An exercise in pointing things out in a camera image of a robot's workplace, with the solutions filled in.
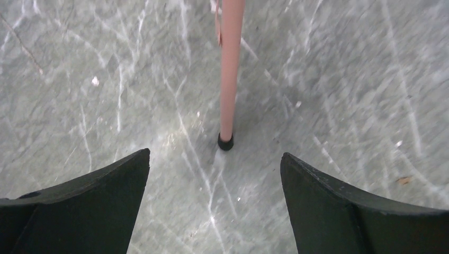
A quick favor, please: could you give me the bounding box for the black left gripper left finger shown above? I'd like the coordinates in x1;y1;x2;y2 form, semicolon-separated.
1;148;150;253

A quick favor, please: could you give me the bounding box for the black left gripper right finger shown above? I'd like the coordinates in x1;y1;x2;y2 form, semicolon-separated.
280;153;448;253

